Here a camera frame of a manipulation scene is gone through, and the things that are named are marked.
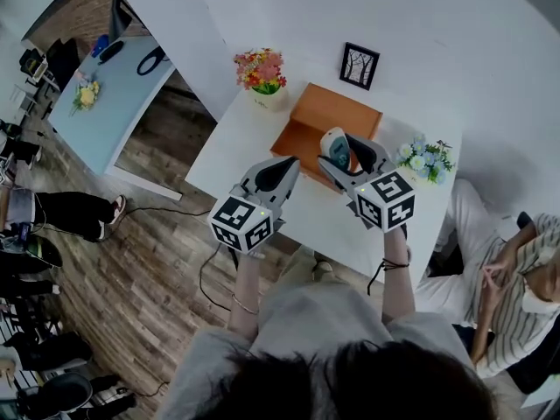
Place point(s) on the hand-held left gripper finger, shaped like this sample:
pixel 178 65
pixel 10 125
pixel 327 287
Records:
pixel 284 182
pixel 258 173

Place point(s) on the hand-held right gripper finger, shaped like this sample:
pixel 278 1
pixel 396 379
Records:
pixel 339 175
pixel 363 156

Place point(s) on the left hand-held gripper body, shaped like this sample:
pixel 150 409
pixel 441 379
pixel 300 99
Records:
pixel 238 223

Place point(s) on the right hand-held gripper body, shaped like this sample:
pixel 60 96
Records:
pixel 385 204

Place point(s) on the white handheld device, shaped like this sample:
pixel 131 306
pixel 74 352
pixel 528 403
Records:
pixel 337 147

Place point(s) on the orange box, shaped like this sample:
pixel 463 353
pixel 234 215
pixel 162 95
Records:
pixel 324 107

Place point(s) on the person's right forearm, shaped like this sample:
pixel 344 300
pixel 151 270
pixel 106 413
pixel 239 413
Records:
pixel 398 291

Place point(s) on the person's left forearm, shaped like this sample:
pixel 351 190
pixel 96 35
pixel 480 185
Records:
pixel 245 278

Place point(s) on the blue white flowers in pot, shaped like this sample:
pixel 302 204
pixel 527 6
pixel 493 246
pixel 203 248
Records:
pixel 424 160

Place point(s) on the black wrist band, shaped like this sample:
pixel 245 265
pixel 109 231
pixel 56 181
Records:
pixel 396 263

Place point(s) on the person's beige shoe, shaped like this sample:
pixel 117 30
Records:
pixel 323 267

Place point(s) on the red orange flowers in pot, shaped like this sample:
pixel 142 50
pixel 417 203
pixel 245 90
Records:
pixel 262 72

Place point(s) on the person's grey shirt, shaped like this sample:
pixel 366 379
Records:
pixel 315 317

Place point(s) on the light blue table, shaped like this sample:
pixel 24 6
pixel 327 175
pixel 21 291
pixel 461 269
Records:
pixel 109 116

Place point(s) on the yellow flower bouquet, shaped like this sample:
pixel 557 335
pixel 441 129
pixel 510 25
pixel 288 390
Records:
pixel 86 96

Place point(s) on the black flat object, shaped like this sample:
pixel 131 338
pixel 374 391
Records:
pixel 110 51

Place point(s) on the blue object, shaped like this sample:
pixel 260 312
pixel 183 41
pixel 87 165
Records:
pixel 101 44

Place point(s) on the dark monitor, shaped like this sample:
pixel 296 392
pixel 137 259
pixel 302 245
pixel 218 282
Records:
pixel 119 16

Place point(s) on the black grey office chair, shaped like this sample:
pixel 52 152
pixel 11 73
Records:
pixel 65 387

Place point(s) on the black picture frame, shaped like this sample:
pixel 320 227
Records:
pixel 359 66

